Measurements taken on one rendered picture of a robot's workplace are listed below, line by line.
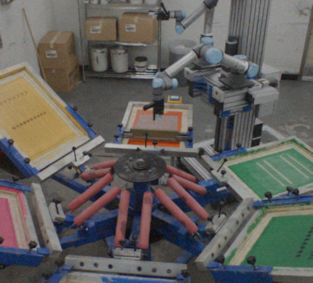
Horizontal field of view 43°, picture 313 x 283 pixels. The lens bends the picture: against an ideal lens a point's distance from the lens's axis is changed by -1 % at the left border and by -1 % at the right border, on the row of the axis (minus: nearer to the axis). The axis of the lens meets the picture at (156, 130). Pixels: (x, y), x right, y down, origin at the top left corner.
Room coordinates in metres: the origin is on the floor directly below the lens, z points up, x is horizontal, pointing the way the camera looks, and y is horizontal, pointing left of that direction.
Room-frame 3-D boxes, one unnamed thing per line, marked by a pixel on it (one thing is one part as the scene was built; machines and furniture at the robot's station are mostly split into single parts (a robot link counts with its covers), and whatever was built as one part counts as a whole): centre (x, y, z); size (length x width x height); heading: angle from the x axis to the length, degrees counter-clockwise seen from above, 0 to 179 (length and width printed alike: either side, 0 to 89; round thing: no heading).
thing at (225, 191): (2.12, -0.47, 0.90); 1.24 x 0.06 x 0.06; 115
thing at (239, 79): (3.19, -0.69, 1.31); 0.15 x 0.15 x 0.10
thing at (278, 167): (2.24, -0.73, 1.05); 1.08 x 0.61 x 0.23; 115
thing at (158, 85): (2.69, -0.01, 1.42); 0.09 x 0.08 x 0.11; 117
